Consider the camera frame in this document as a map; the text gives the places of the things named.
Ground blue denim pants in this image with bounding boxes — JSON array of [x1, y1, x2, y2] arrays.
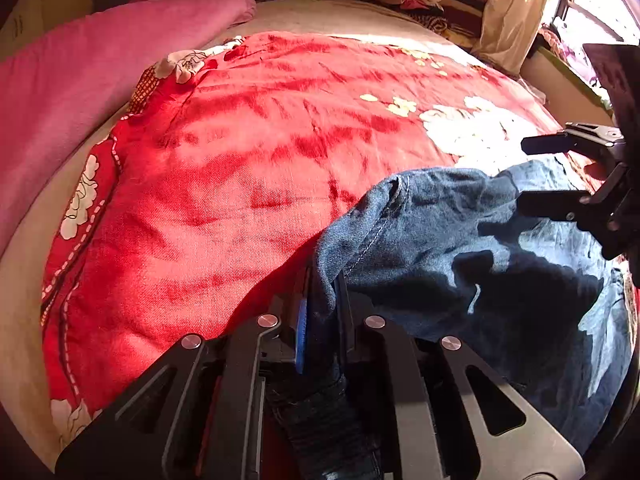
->
[[305, 158, 632, 452]]

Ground beige bed sheet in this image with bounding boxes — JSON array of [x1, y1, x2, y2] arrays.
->
[[0, 0, 501, 470]]

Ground pink rolled blanket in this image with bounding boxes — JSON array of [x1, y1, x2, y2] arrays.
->
[[1, 0, 256, 245]]

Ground red floral quilt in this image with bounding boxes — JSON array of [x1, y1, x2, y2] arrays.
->
[[42, 32, 585, 445]]

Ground cream curtain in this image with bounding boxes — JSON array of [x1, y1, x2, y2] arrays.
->
[[472, 0, 548, 77]]

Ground window with metal bars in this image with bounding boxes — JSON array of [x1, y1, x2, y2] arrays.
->
[[542, 0, 639, 49]]

